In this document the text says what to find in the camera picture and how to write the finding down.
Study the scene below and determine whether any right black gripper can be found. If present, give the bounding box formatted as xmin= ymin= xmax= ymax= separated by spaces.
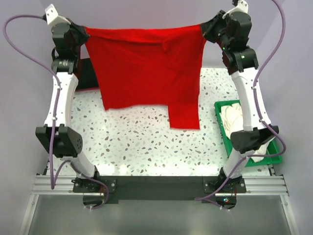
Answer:
xmin=201 ymin=9 xmax=231 ymax=51

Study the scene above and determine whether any red t-shirt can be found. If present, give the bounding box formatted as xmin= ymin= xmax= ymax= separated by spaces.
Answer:
xmin=86 ymin=24 xmax=205 ymax=130

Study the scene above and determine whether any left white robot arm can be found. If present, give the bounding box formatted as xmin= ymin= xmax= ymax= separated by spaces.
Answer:
xmin=35 ymin=23 xmax=101 ymax=192

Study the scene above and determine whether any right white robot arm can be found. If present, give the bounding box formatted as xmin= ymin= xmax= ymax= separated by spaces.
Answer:
xmin=201 ymin=10 xmax=279 ymax=192

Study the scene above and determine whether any folded black t-shirt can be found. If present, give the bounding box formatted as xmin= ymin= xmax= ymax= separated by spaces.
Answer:
xmin=76 ymin=58 xmax=99 ymax=91

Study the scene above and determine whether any white t-shirt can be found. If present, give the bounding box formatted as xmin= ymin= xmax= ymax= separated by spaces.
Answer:
xmin=214 ymin=100 xmax=281 ymax=167

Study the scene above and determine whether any green plastic bin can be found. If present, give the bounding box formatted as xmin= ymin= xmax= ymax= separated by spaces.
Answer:
xmin=214 ymin=99 xmax=283 ymax=167

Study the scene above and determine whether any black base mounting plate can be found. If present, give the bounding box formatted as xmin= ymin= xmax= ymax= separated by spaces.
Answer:
xmin=72 ymin=176 xmax=246 ymax=208

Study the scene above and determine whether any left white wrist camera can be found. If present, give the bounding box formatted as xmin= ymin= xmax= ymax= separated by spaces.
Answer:
xmin=45 ymin=4 xmax=68 ymax=27

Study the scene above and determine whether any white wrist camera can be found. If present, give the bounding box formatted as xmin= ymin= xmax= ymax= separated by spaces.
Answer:
xmin=45 ymin=4 xmax=68 ymax=27
xmin=222 ymin=0 xmax=249 ymax=19

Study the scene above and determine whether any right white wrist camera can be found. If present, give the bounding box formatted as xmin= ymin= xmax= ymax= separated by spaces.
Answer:
xmin=222 ymin=0 xmax=249 ymax=19

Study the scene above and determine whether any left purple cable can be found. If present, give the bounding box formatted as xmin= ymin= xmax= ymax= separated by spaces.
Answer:
xmin=2 ymin=15 xmax=110 ymax=210

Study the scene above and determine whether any purple cable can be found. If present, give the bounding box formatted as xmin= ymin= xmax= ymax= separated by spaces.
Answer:
xmin=2 ymin=15 xmax=110 ymax=210
xmin=194 ymin=0 xmax=287 ymax=210

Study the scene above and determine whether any aluminium frame rail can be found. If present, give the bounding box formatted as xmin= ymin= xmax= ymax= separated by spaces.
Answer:
xmin=31 ymin=175 xmax=289 ymax=196

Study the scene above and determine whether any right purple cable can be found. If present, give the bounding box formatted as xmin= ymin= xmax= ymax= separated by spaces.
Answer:
xmin=194 ymin=0 xmax=287 ymax=210

